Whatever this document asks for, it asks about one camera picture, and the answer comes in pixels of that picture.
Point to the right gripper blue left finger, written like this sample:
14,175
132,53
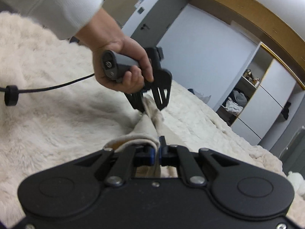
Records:
149,156

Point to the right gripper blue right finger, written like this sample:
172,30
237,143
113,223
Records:
163,151

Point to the beige patterned garment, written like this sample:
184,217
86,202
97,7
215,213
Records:
148,130

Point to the white sleeved left forearm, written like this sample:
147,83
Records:
84,19

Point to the wardrobe shelf with clothes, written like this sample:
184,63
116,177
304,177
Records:
273,93

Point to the person left hand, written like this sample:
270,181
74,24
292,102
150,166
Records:
121,64

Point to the dark grey door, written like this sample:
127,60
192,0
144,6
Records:
153,27

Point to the beige drawer cabinet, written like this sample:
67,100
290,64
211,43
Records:
124,2

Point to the cream fluffy blanket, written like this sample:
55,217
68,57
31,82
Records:
50,128

